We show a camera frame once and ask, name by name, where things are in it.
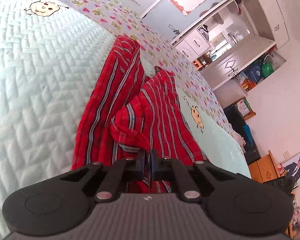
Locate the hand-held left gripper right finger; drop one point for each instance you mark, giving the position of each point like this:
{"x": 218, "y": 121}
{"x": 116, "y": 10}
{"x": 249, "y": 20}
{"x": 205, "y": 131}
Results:
{"x": 153, "y": 165}

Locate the wooden nightstand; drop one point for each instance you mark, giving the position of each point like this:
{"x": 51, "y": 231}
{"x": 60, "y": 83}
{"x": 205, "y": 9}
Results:
{"x": 262, "y": 167}

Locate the portrait photo print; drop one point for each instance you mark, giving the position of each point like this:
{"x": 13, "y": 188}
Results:
{"x": 297, "y": 167}
{"x": 296, "y": 217}

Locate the white door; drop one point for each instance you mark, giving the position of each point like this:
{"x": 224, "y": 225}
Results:
{"x": 230, "y": 67}

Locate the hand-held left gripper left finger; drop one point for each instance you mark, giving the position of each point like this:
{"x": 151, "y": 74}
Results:
{"x": 141, "y": 163}

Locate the white overhead cupboards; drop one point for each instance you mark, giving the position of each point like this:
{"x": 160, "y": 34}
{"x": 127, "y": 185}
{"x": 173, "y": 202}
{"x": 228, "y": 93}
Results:
{"x": 272, "y": 10}

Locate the sliding door wardrobe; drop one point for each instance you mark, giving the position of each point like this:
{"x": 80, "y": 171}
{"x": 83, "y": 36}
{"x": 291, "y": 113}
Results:
{"x": 162, "y": 20}

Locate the white corner shelf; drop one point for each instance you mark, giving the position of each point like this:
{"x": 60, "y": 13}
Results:
{"x": 222, "y": 22}

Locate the cluttered storage shelf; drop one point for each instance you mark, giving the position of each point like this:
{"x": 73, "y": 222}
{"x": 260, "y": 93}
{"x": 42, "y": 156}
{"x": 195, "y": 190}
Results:
{"x": 257, "y": 72}

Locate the quilted bee bedspread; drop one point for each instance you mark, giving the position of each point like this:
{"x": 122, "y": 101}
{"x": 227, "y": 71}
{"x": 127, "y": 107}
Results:
{"x": 40, "y": 80}

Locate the frog and heart blanket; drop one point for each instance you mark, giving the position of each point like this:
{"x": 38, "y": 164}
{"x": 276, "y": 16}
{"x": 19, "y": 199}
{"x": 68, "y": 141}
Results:
{"x": 140, "y": 22}

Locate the red plaid shirt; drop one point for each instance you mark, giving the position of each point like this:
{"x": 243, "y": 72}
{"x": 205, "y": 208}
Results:
{"x": 120, "y": 85}

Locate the green printed box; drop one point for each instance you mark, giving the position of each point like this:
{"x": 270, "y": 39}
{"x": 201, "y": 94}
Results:
{"x": 245, "y": 106}

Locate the wooden stool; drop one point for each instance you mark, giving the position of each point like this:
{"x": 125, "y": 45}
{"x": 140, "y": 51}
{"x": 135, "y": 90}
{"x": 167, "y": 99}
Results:
{"x": 198, "y": 63}

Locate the white drawer cabinet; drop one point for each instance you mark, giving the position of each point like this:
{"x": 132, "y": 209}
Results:
{"x": 192, "y": 42}

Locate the dark bag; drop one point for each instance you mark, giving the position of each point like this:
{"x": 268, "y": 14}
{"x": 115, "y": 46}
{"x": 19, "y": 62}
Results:
{"x": 237, "y": 120}

